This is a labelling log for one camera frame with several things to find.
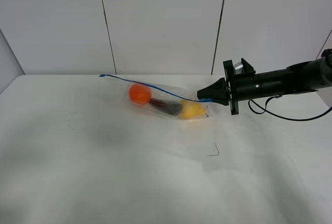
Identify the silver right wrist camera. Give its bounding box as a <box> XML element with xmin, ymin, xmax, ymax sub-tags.
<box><xmin>233</xmin><ymin>62</ymin><xmax>244</xmax><ymax>74</ymax></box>

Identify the clear zip bag blue seal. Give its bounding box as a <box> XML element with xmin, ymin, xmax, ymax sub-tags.
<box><xmin>99</xmin><ymin>74</ymin><xmax>212</xmax><ymax>120</ymax></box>

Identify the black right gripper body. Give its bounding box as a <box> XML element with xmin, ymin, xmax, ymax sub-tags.
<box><xmin>223</xmin><ymin>58</ymin><xmax>257</xmax><ymax>115</ymax></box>

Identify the yellow lemon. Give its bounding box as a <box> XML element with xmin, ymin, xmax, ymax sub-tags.
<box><xmin>179</xmin><ymin>100</ymin><xmax>207</xmax><ymax>120</ymax></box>

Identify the orange fruit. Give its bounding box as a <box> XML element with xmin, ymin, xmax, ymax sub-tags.
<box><xmin>129</xmin><ymin>83</ymin><xmax>152</xmax><ymax>105</ymax></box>

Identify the dark purple eggplant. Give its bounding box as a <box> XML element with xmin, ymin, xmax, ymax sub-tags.
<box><xmin>149</xmin><ymin>98</ymin><xmax>183</xmax><ymax>116</ymax></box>

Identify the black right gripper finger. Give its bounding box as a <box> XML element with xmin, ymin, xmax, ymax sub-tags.
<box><xmin>208</xmin><ymin>94</ymin><xmax>230</xmax><ymax>106</ymax></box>
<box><xmin>197</xmin><ymin>78</ymin><xmax>227</xmax><ymax>100</ymax></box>

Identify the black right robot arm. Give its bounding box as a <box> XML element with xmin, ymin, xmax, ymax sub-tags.
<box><xmin>197</xmin><ymin>49</ymin><xmax>331</xmax><ymax>115</ymax></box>

